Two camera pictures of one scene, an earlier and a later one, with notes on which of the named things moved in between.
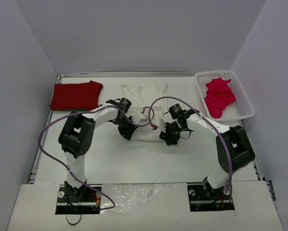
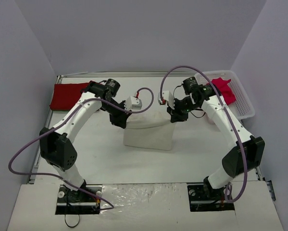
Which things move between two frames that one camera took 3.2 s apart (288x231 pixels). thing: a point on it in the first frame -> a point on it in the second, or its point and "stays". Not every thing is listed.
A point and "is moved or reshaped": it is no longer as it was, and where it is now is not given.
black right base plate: x=202 y=197 stays
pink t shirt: x=219 y=94 stays
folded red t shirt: x=83 y=96 stays
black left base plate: x=83 y=200 stays
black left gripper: x=127 y=131 -> x=119 y=118
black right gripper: x=169 y=136 -> x=175 y=114
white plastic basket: x=241 y=108 stays
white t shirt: x=148 y=108 is moved or reshaped
